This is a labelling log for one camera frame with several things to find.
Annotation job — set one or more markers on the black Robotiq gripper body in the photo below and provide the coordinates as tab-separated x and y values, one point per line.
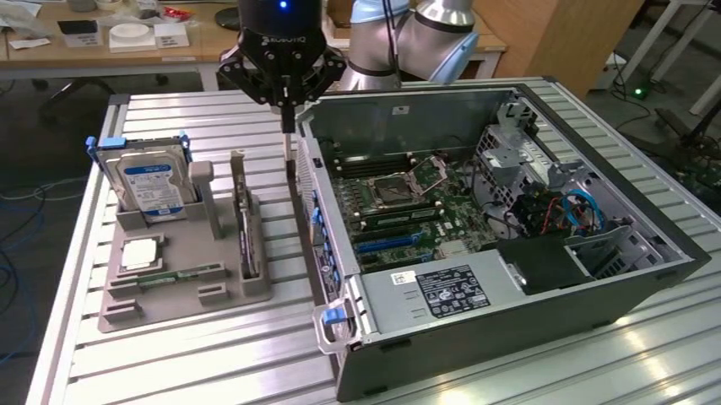
282	34

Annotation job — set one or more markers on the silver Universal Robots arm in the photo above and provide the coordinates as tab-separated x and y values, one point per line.
372	42

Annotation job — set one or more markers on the wooden desk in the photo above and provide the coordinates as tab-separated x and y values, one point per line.
226	46

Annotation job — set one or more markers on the white paper stack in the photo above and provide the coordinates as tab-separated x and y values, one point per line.
338	42

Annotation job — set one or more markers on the black round lamp base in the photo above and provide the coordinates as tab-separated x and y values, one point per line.
226	19

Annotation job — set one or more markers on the white desk edge label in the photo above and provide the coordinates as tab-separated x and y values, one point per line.
178	58

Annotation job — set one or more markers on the white labelled box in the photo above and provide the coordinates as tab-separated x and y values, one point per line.
169	34

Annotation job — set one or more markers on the red packet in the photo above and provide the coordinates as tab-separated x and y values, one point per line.
176	14

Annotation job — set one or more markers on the black RAM slot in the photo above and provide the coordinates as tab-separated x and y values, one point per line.
372	157
376	166
377	171
373	162

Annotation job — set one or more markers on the white roll on box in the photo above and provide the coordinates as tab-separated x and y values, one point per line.
133	38

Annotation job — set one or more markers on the dark small object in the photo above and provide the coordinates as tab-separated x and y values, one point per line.
147	12

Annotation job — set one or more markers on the open socket cover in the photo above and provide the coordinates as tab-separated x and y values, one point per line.
431	173

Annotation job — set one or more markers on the white bowl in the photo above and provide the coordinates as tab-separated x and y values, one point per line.
107	4

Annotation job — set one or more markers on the white box with black top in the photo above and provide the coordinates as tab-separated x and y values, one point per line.
82	40

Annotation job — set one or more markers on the black chair base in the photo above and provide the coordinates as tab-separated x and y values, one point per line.
67	95

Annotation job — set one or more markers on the hard disk with blue caddy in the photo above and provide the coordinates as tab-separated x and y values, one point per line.
146	194

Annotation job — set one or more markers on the grey cup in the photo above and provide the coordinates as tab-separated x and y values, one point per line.
83	5

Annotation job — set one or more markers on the silver disk bay cage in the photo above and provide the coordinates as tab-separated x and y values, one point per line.
496	162

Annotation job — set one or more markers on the grey parts rack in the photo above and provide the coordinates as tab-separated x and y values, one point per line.
186	236

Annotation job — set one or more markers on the green motherboard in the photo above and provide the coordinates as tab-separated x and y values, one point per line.
451	211

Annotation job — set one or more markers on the white paper slip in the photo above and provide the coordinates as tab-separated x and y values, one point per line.
29	43

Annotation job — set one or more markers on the blue expansion slot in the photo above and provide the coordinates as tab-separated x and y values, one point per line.
389	245

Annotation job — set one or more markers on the clear plastic bag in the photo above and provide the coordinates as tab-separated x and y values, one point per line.
17	17

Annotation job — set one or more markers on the wooden cabinet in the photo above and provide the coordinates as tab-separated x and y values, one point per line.
564	42

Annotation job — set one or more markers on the silver CPU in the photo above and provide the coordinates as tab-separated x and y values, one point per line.
138	253

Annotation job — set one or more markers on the silver chipset heatsink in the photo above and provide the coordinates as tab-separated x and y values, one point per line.
453	249

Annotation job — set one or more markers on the black power connector block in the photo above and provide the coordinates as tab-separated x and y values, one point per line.
532	215

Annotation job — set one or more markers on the device with green light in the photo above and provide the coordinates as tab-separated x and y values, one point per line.
639	91

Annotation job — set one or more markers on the grey power supply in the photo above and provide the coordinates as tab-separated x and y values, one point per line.
394	312

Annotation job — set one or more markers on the black plastic shroud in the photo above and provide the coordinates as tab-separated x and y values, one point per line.
536	261

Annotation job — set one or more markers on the black equipment stand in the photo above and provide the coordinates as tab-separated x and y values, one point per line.
671	120

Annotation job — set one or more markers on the open black PC case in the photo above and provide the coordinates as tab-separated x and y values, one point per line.
451	363

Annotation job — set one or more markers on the white desk frame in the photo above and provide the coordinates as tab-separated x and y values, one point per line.
648	40

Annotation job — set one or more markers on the silver disk bay bracket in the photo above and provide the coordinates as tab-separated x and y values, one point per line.
597	244

